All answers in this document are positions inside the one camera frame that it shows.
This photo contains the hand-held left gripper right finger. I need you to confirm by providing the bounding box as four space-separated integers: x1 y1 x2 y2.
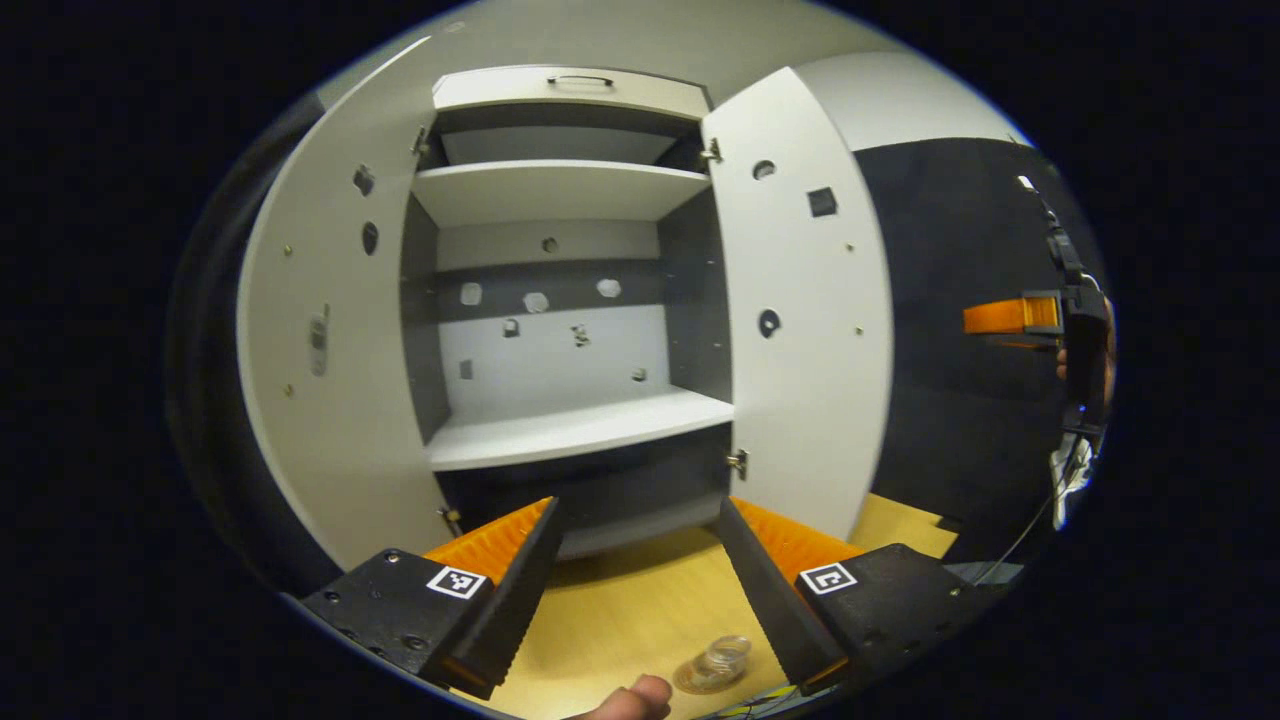
716 496 1011 698

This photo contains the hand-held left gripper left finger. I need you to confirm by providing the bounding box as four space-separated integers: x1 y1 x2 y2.
298 496 563 701

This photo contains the clear bottle with yellow label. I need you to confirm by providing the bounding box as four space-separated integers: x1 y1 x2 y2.
690 634 754 687

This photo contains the grey cabinet door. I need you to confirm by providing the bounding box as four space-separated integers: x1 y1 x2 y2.
237 38 453 573
700 67 895 542

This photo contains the white cabinet shelf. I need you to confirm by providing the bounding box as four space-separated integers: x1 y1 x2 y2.
411 160 712 229
426 388 737 474

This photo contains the grey cabinet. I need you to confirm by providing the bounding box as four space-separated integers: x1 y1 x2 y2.
400 65 743 561

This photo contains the grey cabinet drawer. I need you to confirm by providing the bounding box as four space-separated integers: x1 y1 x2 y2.
432 65 712 122

